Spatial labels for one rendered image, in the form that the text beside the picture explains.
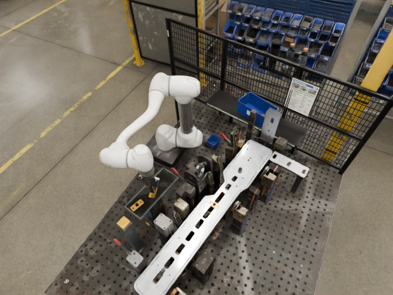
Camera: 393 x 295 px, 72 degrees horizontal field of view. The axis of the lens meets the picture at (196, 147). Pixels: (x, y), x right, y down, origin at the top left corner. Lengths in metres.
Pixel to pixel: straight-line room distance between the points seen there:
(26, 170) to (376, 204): 4.06
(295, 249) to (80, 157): 2.68
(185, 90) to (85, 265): 1.42
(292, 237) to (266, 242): 0.20
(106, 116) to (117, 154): 2.62
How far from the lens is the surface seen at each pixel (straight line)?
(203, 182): 2.04
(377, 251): 3.31
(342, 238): 3.20
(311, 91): 2.21
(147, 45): 4.59
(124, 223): 1.75
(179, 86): 1.75
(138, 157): 1.43
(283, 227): 2.26
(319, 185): 2.54
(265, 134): 2.26
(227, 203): 1.93
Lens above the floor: 2.72
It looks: 52 degrees down
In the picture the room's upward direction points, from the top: 2 degrees counter-clockwise
